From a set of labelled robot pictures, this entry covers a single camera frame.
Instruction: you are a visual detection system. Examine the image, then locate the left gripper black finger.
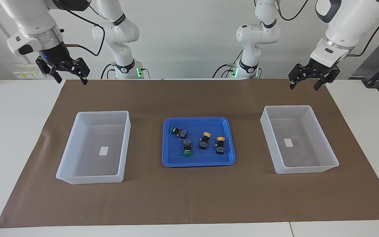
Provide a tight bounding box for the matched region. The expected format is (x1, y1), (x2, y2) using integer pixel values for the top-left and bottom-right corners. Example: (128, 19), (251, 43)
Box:
(288, 64), (308, 90)
(314, 67), (340, 91)

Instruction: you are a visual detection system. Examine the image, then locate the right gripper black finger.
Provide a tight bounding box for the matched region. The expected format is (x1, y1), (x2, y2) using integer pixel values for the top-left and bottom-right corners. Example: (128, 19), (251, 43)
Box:
(65, 58), (90, 85)
(36, 57), (62, 84)

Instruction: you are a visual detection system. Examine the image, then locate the yellow push button switch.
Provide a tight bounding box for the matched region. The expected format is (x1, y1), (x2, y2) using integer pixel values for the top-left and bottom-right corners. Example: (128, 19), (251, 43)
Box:
(199, 132), (212, 150)
(215, 137), (226, 155)

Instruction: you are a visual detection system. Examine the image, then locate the green push button switch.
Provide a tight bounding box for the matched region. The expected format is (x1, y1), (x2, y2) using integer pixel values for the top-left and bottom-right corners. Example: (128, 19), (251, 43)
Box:
(182, 139), (192, 157)
(170, 126), (189, 139)

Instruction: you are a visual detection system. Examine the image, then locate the translucent white plastic box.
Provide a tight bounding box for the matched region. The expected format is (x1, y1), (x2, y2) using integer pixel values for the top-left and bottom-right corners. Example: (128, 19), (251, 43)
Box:
(260, 105), (340, 174)
(56, 111), (131, 185)

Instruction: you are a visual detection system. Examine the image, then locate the blue plastic tray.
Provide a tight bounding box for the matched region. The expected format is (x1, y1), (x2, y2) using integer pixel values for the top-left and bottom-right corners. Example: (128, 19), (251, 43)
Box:
(162, 117), (236, 168)

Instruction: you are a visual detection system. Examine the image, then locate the brown table mat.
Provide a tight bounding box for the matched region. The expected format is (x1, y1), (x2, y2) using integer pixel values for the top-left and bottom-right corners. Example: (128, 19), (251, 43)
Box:
(0, 79), (379, 228)

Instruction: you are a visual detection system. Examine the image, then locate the white wall socket box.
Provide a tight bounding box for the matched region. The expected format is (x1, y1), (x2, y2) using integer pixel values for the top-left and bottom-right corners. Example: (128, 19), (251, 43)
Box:
(13, 67), (45, 79)

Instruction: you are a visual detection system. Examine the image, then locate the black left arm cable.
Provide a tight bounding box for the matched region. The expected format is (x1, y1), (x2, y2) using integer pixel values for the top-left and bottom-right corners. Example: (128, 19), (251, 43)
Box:
(275, 0), (379, 57)

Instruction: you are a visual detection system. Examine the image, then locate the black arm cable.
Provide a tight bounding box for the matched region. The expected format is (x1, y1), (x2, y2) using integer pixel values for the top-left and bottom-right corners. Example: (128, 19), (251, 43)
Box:
(275, 0), (379, 57)
(53, 0), (106, 57)

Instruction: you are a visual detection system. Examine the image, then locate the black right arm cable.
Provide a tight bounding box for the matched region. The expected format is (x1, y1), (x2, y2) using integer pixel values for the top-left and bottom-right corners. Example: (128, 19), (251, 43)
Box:
(53, 0), (106, 57)

